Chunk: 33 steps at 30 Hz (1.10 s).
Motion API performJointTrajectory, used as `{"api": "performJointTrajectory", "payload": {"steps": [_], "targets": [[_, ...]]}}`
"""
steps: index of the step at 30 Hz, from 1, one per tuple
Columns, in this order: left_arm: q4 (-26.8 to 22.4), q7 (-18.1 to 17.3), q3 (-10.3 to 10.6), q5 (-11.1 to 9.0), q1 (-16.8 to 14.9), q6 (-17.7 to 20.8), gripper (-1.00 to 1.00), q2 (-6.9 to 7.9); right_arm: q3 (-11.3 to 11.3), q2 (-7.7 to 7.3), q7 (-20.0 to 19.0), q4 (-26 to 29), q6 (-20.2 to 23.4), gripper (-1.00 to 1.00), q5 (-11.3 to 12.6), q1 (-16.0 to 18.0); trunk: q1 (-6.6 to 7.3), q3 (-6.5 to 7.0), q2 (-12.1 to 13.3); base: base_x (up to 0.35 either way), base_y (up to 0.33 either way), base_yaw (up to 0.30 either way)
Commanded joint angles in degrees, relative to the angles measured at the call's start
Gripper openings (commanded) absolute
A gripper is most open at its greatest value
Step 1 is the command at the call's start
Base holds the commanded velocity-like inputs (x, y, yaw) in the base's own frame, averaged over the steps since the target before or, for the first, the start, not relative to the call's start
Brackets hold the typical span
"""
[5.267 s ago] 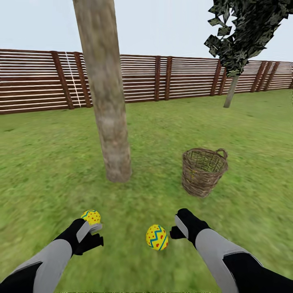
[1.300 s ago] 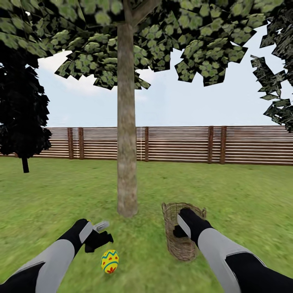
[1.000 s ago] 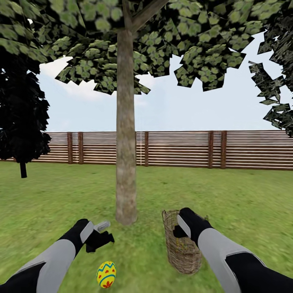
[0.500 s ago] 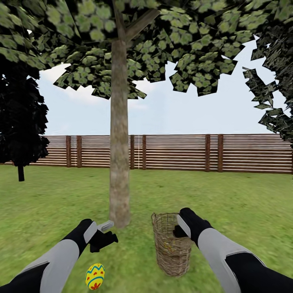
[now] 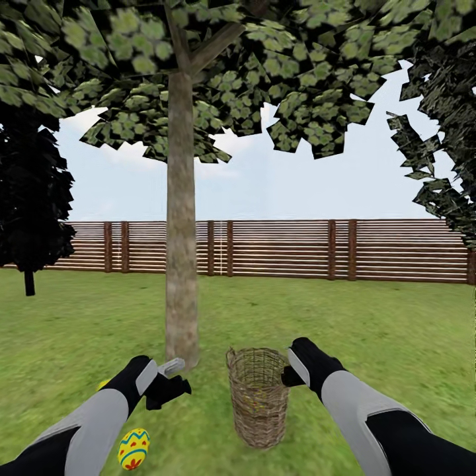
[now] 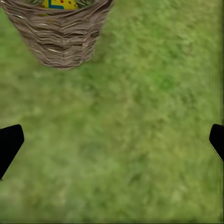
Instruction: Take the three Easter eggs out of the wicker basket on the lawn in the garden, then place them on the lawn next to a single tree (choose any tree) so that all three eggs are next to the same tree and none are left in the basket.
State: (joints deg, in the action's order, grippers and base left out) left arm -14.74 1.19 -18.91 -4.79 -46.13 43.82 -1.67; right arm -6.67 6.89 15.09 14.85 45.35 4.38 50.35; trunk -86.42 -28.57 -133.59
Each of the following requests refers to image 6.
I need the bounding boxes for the wicker basket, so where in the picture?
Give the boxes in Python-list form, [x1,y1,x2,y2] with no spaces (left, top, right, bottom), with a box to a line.
[0,0,116,70]

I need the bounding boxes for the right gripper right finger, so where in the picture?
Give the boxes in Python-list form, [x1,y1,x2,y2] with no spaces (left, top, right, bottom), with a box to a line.
[209,124,224,161]

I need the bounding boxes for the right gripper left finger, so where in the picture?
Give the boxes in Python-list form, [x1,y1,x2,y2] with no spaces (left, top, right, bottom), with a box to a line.
[0,124,24,180]

